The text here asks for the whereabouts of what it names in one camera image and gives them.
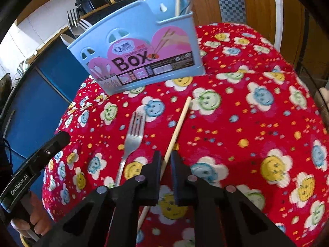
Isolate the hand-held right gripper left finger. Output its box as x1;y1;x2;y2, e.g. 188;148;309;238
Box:
33;150;162;247

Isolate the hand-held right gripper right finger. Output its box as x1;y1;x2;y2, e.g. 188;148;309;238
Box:
170;150;297;247

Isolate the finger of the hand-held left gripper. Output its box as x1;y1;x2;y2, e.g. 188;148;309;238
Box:
28;131;71;167

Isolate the silver fork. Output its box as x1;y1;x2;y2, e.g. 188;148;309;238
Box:
67;9;79;35
114;111;146;187
78;19;93;33

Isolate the light wooden chopstick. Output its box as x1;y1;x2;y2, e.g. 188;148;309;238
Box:
136;96;192;233

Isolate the pale spoon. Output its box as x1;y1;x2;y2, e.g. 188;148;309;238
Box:
60;33;76;47

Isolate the light blue plastic utensil box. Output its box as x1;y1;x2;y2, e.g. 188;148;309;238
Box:
67;0;206;96

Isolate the person's left hand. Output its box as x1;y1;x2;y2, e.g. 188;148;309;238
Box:
12;192;53;240

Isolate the blue kitchen counter cabinet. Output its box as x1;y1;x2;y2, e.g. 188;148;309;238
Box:
0;0;160;227

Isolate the red smiley flower tablecloth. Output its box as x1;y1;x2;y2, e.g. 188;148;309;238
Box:
41;23;320;247

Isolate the dark wok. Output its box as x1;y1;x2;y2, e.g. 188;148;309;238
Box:
0;73;13;101

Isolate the steel kettle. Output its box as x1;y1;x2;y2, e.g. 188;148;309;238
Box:
17;60;29;79

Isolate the black air fryer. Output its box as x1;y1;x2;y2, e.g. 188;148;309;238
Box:
74;0;112;18

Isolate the wooden door with glass pane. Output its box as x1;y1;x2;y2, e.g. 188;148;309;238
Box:
180;0;278;52

